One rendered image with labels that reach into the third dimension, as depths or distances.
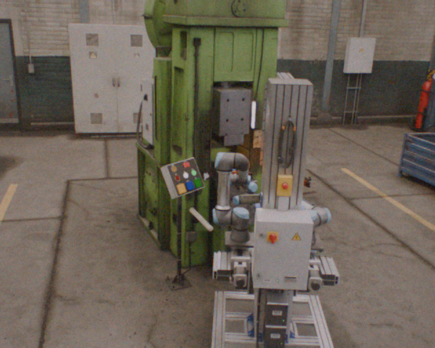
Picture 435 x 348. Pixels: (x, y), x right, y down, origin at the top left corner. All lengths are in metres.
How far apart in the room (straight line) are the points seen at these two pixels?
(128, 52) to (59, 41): 1.42
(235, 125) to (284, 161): 1.39
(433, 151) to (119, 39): 5.70
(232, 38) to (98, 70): 5.32
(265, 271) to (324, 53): 8.43
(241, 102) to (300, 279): 1.83
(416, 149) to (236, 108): 4.16
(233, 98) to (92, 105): 5.53
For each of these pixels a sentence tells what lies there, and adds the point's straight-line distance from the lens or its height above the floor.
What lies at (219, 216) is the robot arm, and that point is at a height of 1.01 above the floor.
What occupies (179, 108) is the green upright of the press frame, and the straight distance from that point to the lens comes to 4.60.
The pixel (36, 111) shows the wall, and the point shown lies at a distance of 10.23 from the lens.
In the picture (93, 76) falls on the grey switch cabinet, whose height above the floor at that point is 1.17.
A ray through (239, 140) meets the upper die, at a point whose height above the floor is 1.31.
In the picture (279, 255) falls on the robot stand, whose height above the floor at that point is 1.00.
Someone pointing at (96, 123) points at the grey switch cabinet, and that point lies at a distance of 9.54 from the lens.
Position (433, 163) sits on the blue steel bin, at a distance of 7.62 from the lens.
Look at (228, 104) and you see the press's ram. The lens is 4.24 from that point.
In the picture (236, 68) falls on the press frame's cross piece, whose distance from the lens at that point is 4.39.
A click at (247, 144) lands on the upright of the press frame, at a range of 4.66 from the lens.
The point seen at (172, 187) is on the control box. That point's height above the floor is 1.03.
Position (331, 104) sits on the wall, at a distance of 11.35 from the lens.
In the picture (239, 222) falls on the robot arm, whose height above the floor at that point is 0.97.
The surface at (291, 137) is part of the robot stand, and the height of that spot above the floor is 1.71.
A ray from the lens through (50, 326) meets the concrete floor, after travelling 4.22.
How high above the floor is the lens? 2.43
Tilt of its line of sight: 19 degrees down
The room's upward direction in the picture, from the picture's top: 2 degrees clockwise
